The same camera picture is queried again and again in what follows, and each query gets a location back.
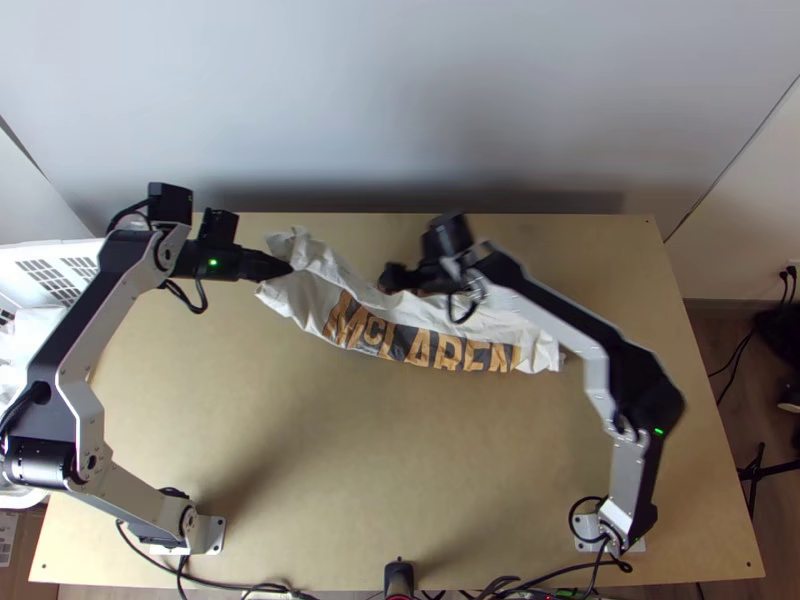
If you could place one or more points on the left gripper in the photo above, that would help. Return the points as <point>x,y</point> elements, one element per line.
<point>245,264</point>

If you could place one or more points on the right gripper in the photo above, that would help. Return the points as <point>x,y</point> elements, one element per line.
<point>434,278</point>

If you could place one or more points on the white t-shirt with orange print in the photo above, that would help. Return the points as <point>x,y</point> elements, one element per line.
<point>412,325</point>

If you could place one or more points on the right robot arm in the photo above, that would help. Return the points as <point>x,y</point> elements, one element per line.
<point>600,350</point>

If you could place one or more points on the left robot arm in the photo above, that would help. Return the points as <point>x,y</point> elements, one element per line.
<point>81,350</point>

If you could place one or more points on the white laundry basket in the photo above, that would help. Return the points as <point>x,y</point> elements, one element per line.
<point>50,269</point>

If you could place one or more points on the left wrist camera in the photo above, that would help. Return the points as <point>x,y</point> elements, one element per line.
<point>219,228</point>

